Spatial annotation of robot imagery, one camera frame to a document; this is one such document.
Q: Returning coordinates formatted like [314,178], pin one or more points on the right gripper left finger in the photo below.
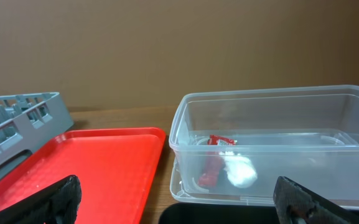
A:
[57,204]

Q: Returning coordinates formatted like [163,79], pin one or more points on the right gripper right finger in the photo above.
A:
[296,204]

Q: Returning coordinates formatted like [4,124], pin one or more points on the white napkin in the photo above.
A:
[239,169]

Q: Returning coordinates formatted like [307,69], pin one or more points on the red ketchup packet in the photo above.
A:
[213,163]

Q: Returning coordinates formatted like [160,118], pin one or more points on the grey dishwasher rack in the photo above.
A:
[27,122]

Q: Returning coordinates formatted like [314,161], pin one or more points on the black waste tray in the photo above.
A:
[211,214]

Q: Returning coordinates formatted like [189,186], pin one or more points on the red plastic tray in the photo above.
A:
[115,168]

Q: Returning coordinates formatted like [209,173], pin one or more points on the clear plastic bin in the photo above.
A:
[308,134]

